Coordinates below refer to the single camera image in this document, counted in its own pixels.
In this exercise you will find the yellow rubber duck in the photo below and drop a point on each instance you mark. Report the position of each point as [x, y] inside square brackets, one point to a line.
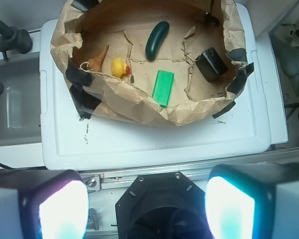
[119, 68]

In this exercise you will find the clear plastic container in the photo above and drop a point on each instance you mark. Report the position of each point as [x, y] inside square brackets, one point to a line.
[20, 101]

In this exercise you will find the black clamp knob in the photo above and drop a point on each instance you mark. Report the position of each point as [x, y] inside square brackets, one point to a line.
[12, 38]

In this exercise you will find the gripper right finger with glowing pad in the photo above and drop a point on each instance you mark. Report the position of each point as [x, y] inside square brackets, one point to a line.
[253, 201]

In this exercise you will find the white plastic bin lid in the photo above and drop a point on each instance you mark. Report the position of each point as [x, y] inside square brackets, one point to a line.
[98, 143]

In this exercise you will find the green rectangular block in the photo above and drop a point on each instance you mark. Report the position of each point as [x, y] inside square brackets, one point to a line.
[162, 87]

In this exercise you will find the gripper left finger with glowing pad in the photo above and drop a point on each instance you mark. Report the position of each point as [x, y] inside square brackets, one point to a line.
[43, 204]

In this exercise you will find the aluminium extrusion rail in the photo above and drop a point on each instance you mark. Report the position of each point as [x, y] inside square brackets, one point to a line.
[199, 170]

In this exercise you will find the black octagonal mount plate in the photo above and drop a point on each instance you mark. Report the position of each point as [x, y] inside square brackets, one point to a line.
[162, 206]

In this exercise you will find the dark green cucumber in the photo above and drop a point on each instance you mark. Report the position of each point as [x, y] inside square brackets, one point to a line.
[155, 39]

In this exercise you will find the black box-shaped object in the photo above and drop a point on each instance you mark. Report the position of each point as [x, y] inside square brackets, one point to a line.
[210, 64]

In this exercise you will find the crumpled brown paper bag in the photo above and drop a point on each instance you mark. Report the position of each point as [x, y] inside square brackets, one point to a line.
[84, 27]

